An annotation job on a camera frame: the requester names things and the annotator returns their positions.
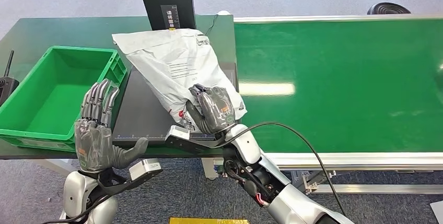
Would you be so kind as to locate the small white round object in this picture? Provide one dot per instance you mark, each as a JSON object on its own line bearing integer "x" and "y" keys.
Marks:
{"x": 223, "y": 13}

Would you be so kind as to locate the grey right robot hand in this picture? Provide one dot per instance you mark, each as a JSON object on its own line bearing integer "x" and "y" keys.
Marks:
{"x": 216, "y": 110}

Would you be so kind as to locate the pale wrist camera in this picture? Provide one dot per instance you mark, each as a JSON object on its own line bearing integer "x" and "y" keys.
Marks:
{"x": 145, "y": 167}
{"x": 178, "y": 133}

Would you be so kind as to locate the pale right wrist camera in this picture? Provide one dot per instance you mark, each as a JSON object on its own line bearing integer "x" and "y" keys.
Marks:
{"x": 178, "y": 133}

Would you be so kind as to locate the grey plastic mailer package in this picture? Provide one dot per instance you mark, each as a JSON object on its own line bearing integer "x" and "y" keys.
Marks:
{"x": 173, "y": 63}

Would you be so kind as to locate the white paper sheet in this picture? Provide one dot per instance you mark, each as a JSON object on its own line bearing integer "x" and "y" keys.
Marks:
{"x": 438, "y": 213}

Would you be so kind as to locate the black scanner base plate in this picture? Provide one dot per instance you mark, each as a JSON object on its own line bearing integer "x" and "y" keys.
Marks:
{"x": 142, "y": 111}

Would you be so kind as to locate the black round ribbed object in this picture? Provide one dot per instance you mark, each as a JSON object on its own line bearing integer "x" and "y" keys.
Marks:
{"x": 388, "y": 8}

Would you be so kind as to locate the green plastic crate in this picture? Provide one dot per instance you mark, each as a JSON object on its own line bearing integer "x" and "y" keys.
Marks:
{"x": 52, "y": 98}

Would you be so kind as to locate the black radio with antenna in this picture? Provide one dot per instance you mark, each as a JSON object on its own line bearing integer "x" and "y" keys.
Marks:
{"x": 6, "y": 89}

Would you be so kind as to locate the yellow floor marker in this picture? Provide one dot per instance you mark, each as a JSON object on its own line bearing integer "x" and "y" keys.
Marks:
{"x": 207, "y": 221}

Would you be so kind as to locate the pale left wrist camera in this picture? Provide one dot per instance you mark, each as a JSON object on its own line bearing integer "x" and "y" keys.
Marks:
{"x": 145, "y": 167}

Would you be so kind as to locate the green conveyor belt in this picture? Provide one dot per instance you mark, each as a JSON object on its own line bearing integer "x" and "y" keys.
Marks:
{"x": 328, "y": 84}

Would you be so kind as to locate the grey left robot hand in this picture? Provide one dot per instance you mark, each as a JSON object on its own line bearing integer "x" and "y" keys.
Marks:
{"x": 93, "y": 143}

